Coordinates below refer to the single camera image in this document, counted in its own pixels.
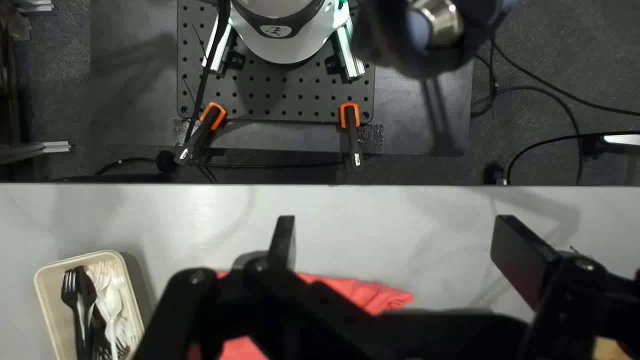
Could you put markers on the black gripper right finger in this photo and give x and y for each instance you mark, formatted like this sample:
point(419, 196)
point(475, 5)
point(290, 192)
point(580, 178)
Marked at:
point(572, 301)

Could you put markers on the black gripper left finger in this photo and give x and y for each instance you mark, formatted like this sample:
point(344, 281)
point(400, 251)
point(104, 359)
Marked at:
point(200, 312)

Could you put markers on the coral red sweatshirt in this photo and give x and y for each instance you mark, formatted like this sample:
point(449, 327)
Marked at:
point(373, 296)

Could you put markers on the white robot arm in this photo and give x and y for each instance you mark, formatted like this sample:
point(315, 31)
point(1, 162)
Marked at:
point(282, 40)

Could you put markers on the clear plastic fork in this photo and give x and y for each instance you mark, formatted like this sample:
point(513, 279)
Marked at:
point(112, 301)

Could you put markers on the black plastic fork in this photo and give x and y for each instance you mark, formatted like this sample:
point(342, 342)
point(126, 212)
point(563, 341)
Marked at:
point(74, 301)

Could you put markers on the beige cutlery tray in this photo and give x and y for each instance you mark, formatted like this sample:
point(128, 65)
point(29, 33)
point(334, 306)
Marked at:
point(50, 293)

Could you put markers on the aluminium extrusion bar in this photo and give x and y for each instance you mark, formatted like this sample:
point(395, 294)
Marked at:
point(32, 151)

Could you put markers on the grey base platform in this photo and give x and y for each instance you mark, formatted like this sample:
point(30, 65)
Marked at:
point(133, 81)

